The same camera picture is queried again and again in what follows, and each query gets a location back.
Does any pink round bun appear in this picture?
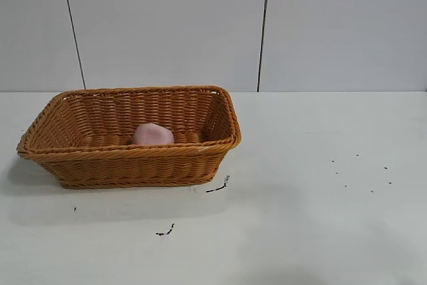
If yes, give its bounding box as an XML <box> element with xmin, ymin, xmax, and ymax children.
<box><xmin>133</xmin><ymin>123</ymin><xmax>175</xmax><ymax>146</ymax></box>

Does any brown woven wicker basket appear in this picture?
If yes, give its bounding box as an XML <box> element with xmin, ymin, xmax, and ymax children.
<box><xmin>16</xmin><ymin>85</ymin><xmax>242</xmax><ymax>190</ymax></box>

